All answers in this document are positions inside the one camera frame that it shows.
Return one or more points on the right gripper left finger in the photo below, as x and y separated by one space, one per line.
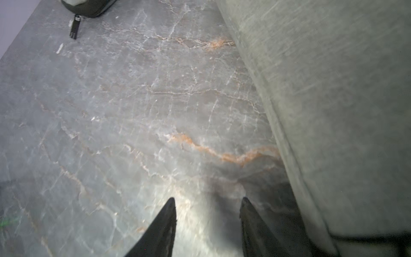
158 239

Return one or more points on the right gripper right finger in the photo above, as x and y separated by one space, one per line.
257 238

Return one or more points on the grey laptop bag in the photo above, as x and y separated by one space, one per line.
85 8
335 81

